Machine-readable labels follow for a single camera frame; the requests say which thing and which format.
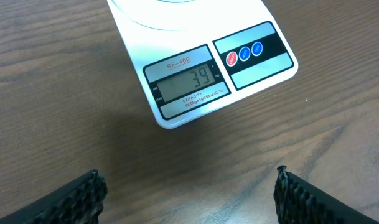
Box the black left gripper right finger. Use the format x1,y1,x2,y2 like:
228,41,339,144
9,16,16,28
273,165,379,224

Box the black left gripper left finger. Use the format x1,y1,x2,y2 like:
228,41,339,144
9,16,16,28
0,169,108,224

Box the white digital kitchen scale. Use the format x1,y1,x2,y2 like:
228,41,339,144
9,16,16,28
108,0,299,129

